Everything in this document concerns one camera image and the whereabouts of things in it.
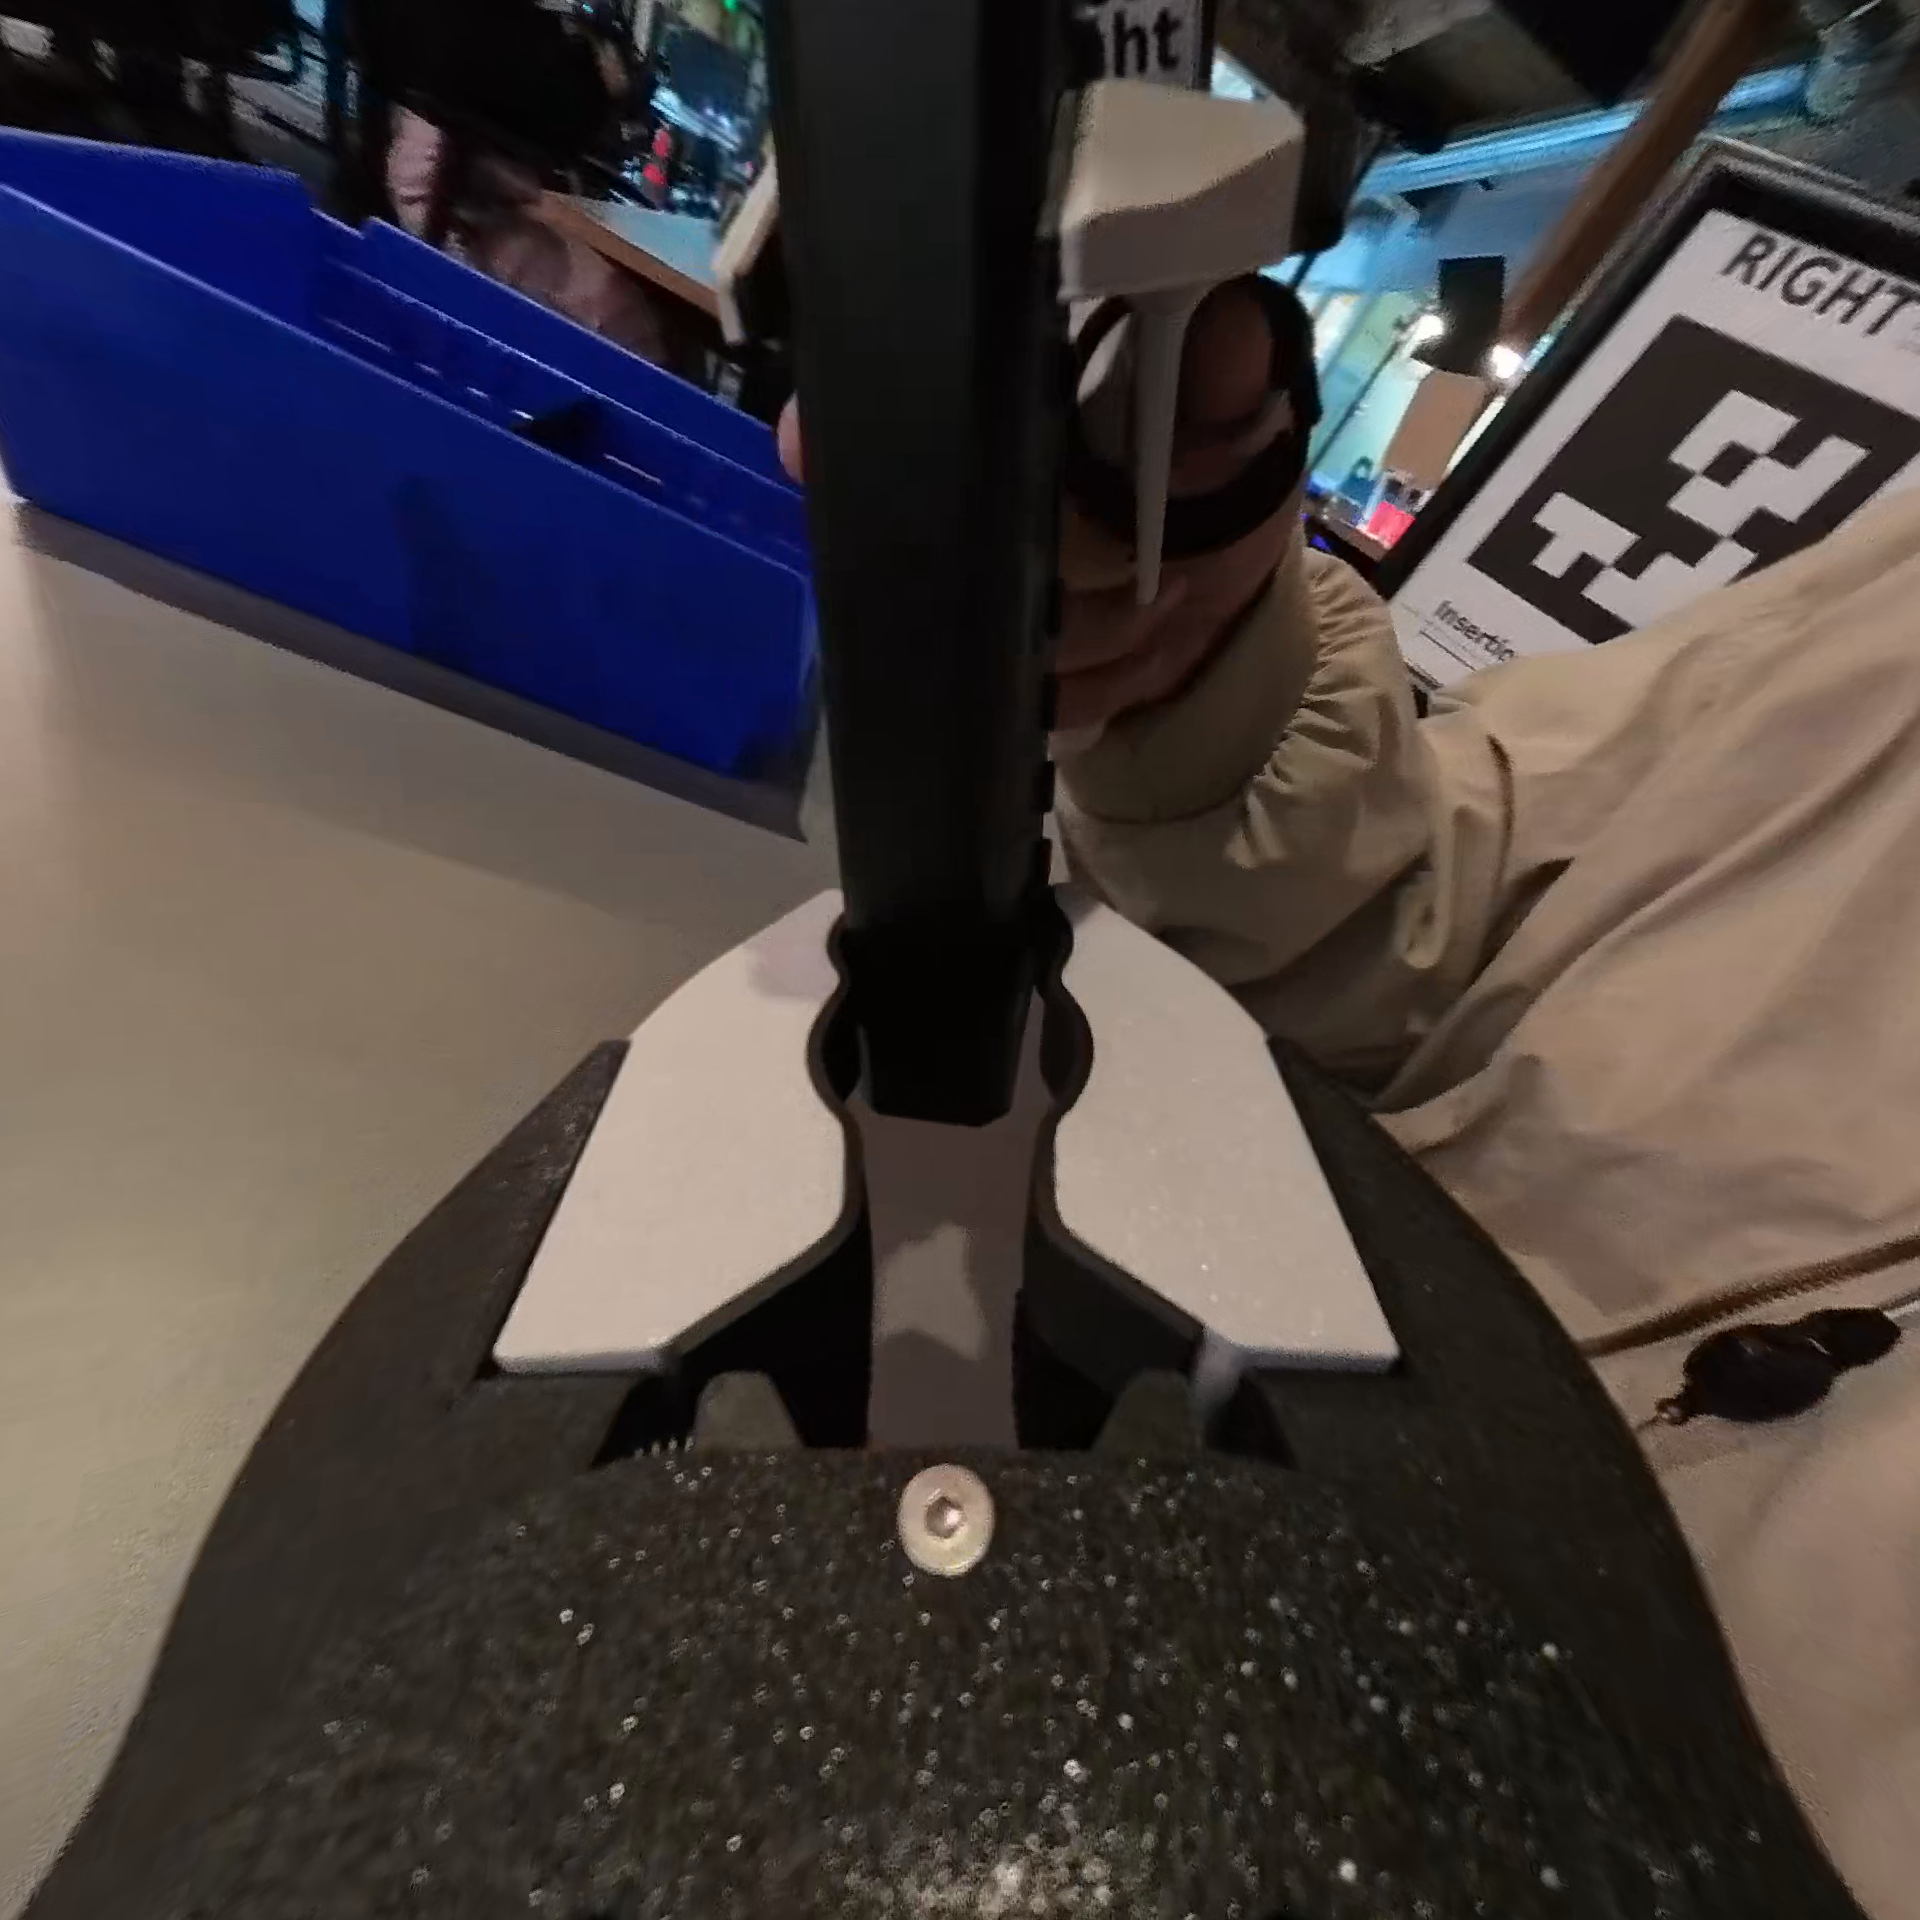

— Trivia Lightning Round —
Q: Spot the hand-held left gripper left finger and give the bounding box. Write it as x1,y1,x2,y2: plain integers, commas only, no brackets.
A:
490,891,875,1374

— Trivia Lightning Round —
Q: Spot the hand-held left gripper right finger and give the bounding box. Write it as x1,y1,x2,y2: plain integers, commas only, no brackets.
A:
1032,894,1408,1374

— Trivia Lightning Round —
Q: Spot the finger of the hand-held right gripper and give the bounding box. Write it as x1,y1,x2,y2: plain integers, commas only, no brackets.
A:
715,146,785,351

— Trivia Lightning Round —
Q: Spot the black rectangular bar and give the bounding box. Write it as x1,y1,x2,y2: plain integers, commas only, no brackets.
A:
764,0,1089,1132

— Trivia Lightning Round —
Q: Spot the person's right forearm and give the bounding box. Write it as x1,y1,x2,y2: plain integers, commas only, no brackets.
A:
1048,483,1920,1158

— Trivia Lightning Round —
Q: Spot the person's right hand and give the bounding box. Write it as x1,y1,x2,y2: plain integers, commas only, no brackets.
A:
1048,274,1329,753

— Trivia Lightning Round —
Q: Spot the brown wooden beam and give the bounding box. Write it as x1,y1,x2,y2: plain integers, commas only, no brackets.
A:
1496,0,1796,351

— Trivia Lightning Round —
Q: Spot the blue plastic bin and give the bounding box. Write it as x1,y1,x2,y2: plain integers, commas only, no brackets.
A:
0,124,823,829

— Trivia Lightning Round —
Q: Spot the framed marker sign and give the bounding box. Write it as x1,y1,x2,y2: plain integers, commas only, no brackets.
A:
1375,146,1920,693

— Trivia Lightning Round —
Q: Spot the person's beige jacket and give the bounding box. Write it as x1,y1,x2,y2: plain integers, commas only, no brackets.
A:
1350,884,1920,1920

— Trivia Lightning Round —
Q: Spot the black cord toggle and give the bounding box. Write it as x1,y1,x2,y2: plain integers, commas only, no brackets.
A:
1653,1306,1907,1431

